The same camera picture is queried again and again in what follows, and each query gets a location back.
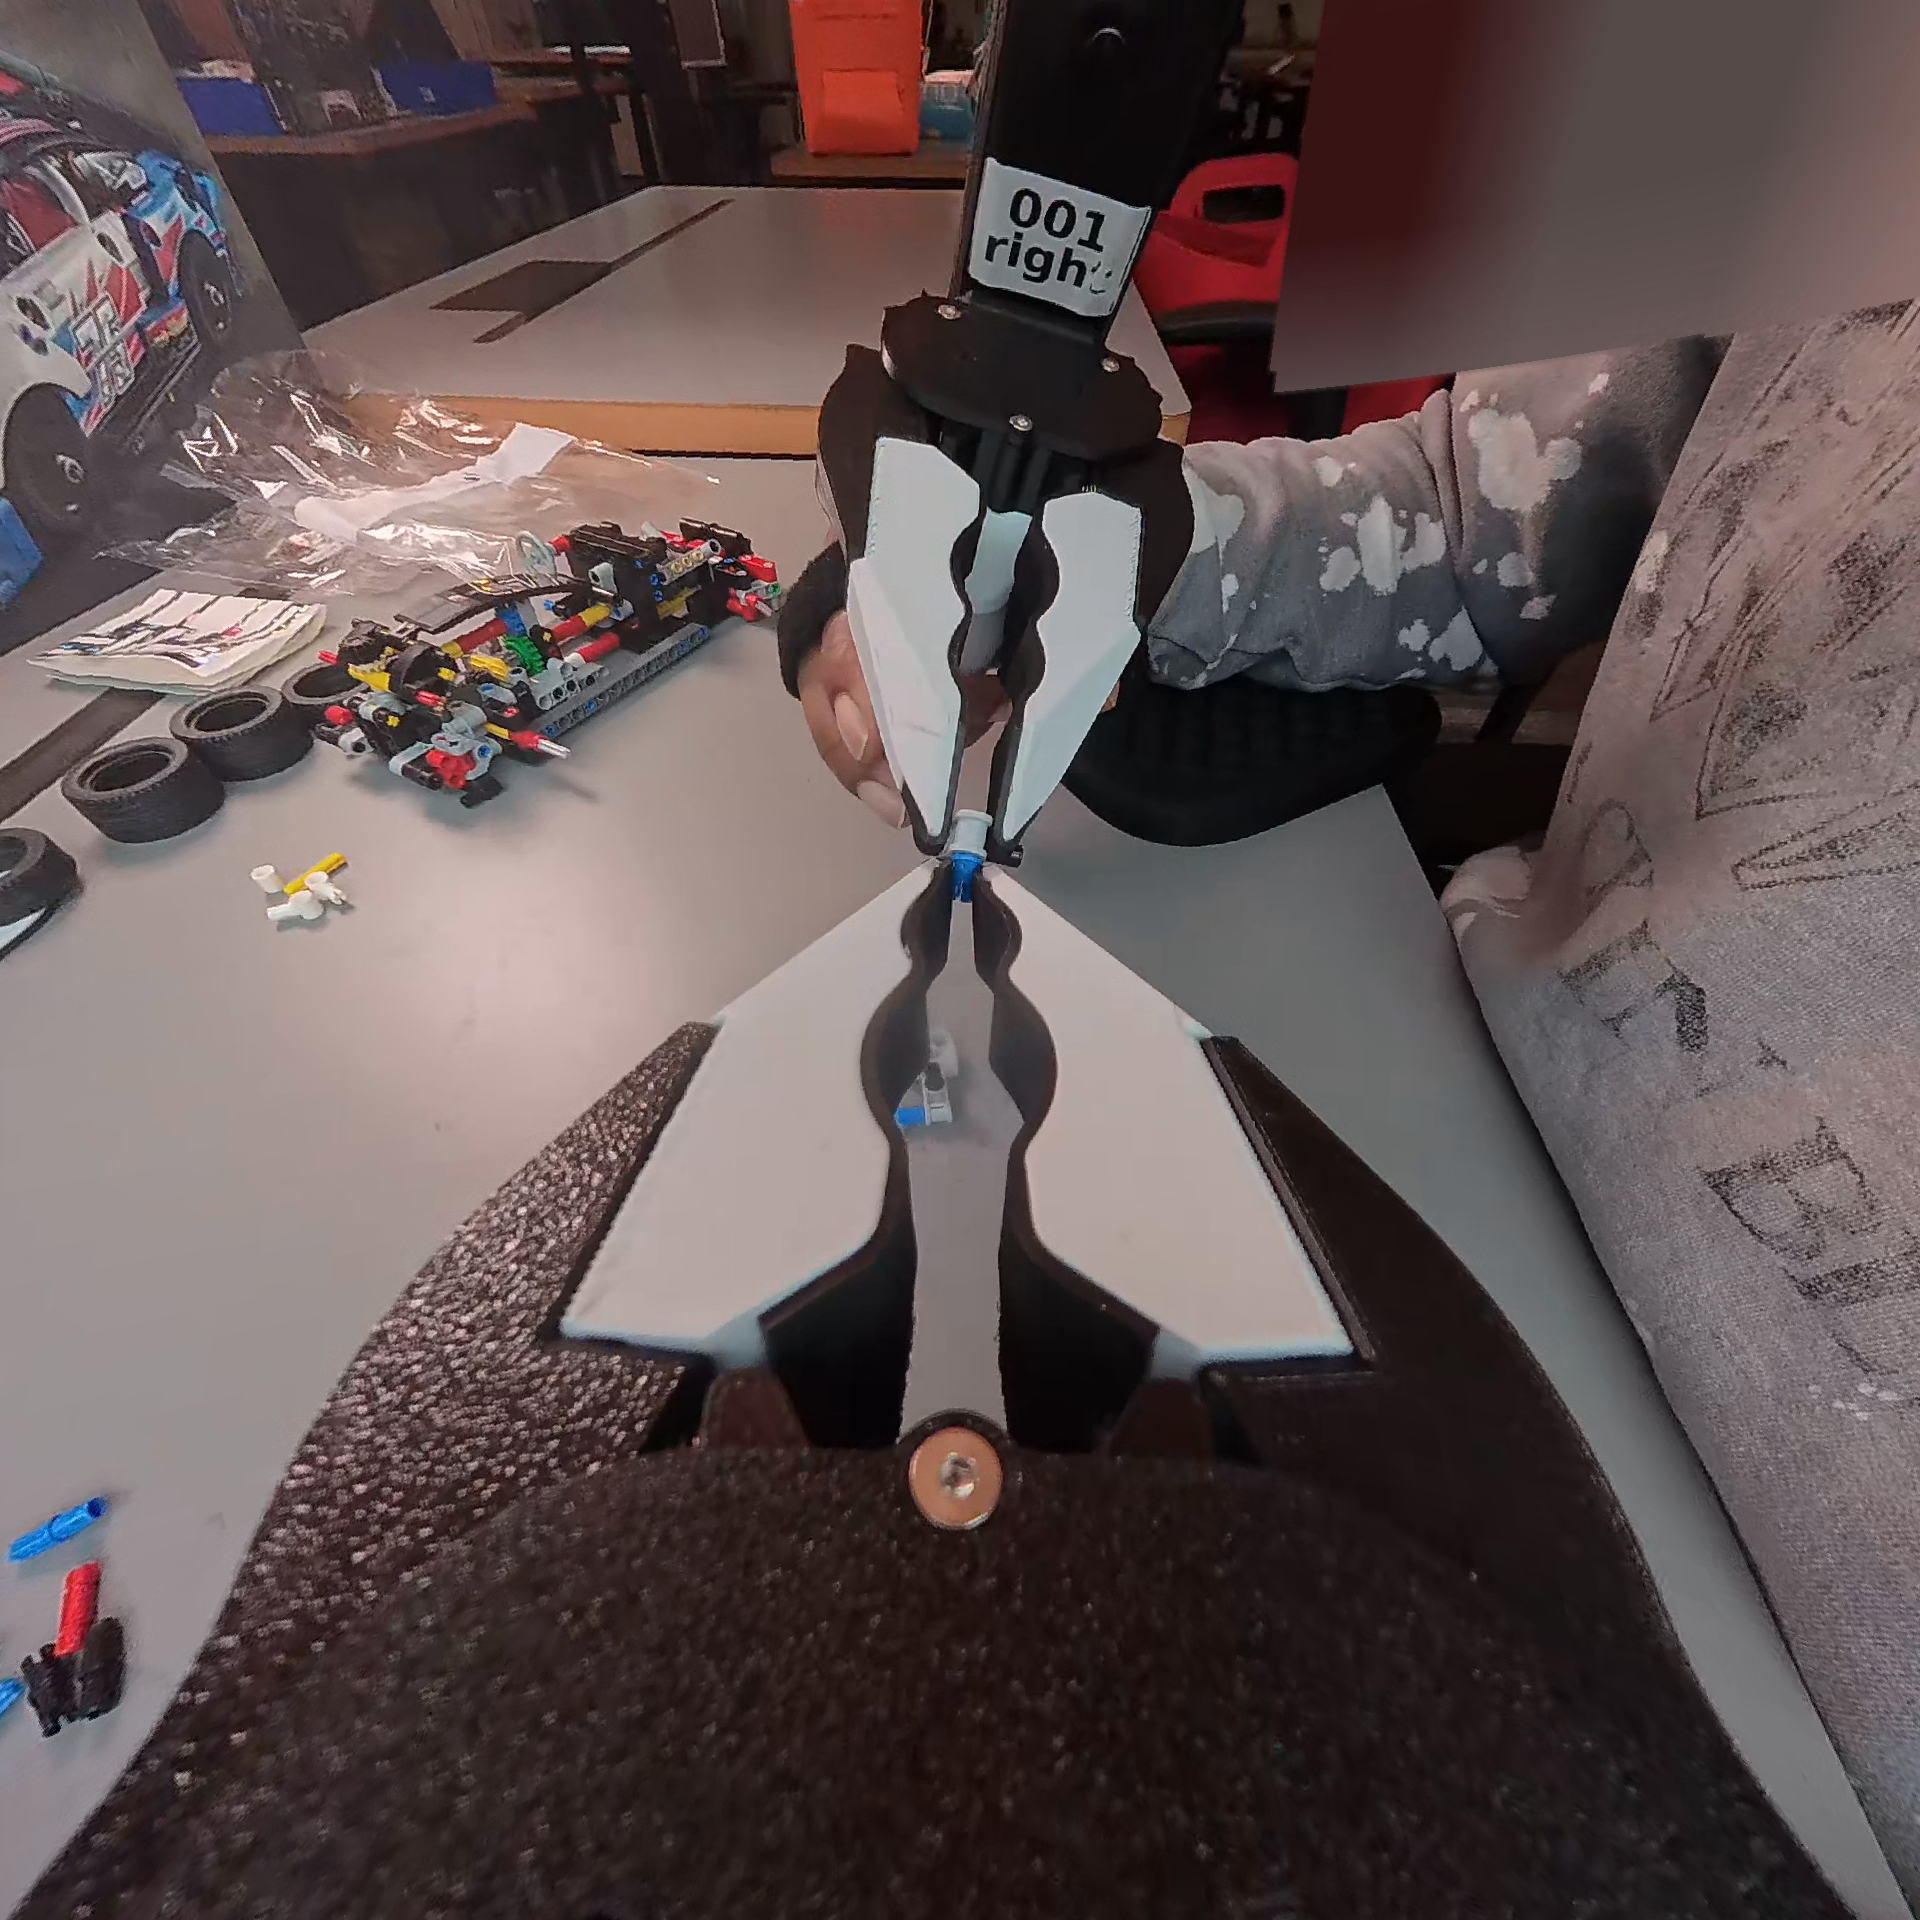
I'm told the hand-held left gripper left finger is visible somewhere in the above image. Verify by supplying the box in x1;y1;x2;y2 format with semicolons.
560;867;950;1452

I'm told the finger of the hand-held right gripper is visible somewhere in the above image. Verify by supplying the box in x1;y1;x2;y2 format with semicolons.
844;435;989;840
992;495;1151;874

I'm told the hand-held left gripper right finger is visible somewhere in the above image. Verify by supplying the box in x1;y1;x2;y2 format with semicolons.
969;874;1353;1452

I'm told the group of small brick pins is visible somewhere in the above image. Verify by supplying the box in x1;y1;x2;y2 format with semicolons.
0;1493;127;1740

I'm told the person's right forearm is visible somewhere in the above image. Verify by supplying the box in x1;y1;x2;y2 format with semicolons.
1147;335;1727;692

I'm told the grey desk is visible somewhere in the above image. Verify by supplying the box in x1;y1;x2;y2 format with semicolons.
0;447;1863;1920

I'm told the person's right hand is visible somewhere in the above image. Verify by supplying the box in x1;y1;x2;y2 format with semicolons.
796;607;916;830

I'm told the red plastic tote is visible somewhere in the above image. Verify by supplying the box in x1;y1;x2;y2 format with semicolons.
1161;151;1301;395

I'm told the grey table with wooden edge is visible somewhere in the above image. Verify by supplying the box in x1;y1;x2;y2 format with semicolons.
299;183;1192;459

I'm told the brick-built toy car chassis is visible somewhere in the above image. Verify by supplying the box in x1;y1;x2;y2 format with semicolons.
310;516;784;813

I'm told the orange bin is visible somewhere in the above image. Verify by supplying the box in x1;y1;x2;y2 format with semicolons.
787;0;925;157

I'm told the clear plastic bag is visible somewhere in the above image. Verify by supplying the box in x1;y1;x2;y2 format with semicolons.
111;351;723;578

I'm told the wooden workbench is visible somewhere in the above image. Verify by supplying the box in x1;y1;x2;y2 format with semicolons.
180;45;797;288

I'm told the sticker sheet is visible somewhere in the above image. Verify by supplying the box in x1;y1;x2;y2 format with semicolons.
29;587;328;695

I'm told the black toy car box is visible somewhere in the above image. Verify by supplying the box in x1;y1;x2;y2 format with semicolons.
0;0;308;616

